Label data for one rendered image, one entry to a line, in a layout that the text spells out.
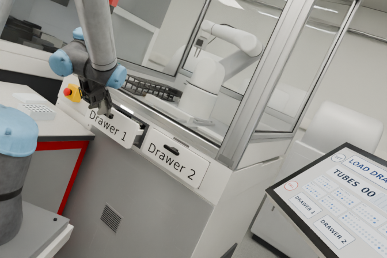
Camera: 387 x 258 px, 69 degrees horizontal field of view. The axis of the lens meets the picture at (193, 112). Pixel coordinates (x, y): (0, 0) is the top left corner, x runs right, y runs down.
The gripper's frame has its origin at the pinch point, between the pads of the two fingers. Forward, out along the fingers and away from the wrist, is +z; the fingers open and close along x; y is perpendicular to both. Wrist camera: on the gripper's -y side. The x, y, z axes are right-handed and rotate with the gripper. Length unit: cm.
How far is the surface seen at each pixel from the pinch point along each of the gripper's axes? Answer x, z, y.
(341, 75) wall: 42, 112, -329
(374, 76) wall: 78, 103, -340
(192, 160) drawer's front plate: 40.0, 6.7, -7.3
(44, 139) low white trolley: -10.0, 5.7, 22.1
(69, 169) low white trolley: -11.2, 29.5, 16.3
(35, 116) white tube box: -23.9, 4.5, 17.6
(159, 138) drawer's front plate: 22.6, 6.3, -7.6
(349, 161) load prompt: 85, -13, -23
